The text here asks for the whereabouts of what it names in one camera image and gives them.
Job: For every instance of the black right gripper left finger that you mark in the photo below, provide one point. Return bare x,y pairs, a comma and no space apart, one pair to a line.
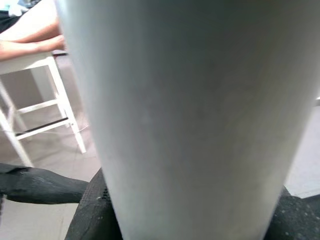
92,212

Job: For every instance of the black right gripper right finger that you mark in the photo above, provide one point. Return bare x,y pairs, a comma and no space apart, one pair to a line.
292,220

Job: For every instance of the white plastic table leg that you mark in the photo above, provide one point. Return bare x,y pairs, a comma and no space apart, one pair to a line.
187,100

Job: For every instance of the white wooden stool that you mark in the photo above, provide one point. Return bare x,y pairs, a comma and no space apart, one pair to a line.
25,62

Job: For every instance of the seated person bare legs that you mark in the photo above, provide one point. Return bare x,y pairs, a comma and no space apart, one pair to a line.
37,27

